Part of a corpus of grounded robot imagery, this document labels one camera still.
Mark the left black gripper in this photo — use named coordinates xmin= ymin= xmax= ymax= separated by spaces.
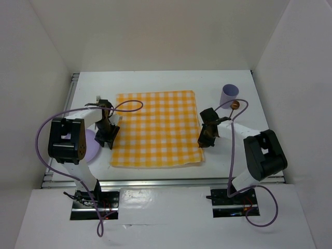
xmin=94 ymin=119 xmax=119 ymax=149

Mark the lavender plate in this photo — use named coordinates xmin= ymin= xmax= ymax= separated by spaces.
xmin=85 ymin=129 xmax=100 ymax=163

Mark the yellow checkered cloth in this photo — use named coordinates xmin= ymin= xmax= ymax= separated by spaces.
xmin=110 ymin=90 xmax=204 ymax=169

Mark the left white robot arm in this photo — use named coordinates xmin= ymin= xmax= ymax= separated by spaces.
xmin=48 ymin=99 xmax=120 ymax=207

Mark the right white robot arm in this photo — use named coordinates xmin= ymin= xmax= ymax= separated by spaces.
xmin=198 ymin=108 xmax=288 ymax=203

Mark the copper spoon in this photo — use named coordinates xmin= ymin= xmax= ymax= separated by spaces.
xmin=229 ymin=100 xmax=240 ymax=120

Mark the lavender cup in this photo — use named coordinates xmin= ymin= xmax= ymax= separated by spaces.
xmin=219 ymin=84 xmax=239 ymax=109

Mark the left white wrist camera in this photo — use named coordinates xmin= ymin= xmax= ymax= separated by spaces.
xmin=109 ymin=114 xmax=122 ymax=126

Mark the aluminium left rail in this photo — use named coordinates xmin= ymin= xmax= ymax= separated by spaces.
xmin=47 ymin=73 xmax=79 ymax=172

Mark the aluminium rail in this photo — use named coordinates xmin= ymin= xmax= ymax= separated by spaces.
xmin=41 ymin=177 xmax=285 ymax=189
xmin=47 ymin=73 xmax=79 ymax=172

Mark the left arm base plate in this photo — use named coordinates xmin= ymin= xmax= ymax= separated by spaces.
xmin=69 ymin=191 xmax=120 ymax=220

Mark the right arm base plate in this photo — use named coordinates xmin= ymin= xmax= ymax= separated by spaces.
xmin=205 ymin=189 xmax=260 ymax=218

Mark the aluminium front rail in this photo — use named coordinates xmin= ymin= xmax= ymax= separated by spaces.
xmin=41 ymin=177 xmax=285 ymax=189

